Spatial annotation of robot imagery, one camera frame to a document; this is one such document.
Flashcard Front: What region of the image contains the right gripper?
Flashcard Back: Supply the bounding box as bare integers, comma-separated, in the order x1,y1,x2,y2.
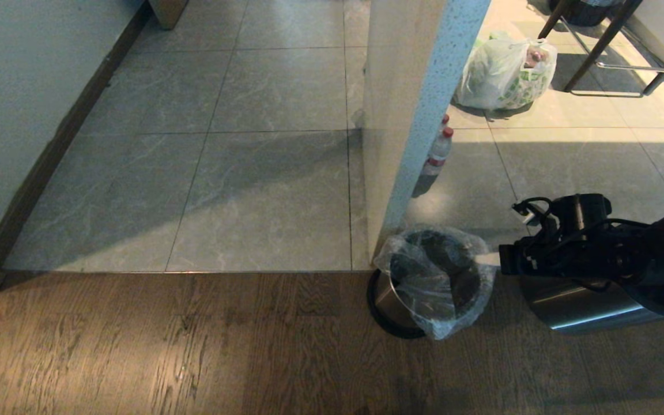
477,233,628,284

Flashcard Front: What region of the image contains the clear plastic trash bag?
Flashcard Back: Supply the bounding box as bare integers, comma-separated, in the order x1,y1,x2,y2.
373,224,497,341

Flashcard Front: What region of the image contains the large steel bin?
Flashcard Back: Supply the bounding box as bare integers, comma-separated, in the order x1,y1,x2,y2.
519,269,664,336

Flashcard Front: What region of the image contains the steel trash bin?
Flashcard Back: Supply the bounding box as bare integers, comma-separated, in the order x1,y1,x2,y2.
366,229,496,339

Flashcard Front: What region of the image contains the white printed plastic bag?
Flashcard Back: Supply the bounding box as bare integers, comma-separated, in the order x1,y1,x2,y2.
454,31,558,111

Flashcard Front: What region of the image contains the metal-legged chair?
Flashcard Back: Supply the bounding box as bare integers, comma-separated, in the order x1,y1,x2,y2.
538,0,664,98

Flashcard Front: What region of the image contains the black cable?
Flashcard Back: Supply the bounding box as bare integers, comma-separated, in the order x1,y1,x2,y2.
512,197,554,227

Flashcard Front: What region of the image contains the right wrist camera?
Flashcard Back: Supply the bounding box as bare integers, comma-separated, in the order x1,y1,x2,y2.
550,194,613,233

